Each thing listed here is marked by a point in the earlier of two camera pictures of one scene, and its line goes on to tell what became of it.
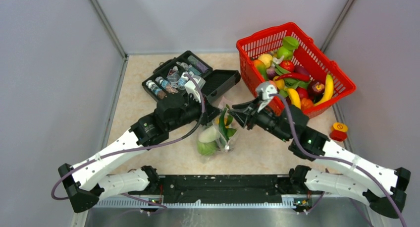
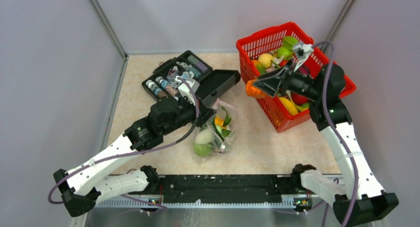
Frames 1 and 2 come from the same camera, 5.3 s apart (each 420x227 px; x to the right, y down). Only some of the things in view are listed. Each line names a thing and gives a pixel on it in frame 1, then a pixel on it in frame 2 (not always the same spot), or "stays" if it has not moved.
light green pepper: x=289 y=44 stays
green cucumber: x=222 y=125 -> x=218 y=130
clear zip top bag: x=218 y=137 stays
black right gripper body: x=266 y=120 -> x=295 y=82
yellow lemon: x=267 y=59 stays
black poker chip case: x=169 y=78 stays
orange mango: x=261 y=68 stays
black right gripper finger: x=247 y=108 -> x=272 y=84
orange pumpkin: x=306 y=103 -> x=251 y=90
